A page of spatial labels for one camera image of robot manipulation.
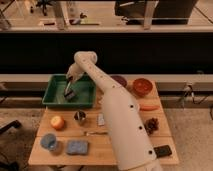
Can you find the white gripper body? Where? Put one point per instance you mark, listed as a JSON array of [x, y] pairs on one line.
[[75, 71]]

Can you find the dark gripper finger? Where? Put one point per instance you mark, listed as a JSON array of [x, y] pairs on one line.
[[70, 79]]

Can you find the dark handled brush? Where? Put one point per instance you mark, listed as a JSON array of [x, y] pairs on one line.
[[68, 92]]

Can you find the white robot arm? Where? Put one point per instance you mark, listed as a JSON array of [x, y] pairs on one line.
[[130, 142]]

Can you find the green plastic tray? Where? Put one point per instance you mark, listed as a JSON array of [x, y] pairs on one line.
[[84, 89]]

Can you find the small metal cup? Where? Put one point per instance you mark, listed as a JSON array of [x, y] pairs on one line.
[[80, 117]]

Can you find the orange apple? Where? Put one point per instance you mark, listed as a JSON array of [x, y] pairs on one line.
[[57, 122]]

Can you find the dark purple plate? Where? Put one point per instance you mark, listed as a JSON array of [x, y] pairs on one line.
[[120, 80]]

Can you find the wooden table top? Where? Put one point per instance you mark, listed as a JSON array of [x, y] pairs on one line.
[[100, 151]]

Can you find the red bowl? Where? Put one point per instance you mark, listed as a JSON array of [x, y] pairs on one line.
[[142, 86]]

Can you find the blue sponge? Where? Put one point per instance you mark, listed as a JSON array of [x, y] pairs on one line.
[[77, 147]]

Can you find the orange carrot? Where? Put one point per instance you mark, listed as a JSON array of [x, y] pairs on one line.
[[148, 107]]

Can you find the black rectangular block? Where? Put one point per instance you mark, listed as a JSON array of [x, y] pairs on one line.
[[163, 151]]

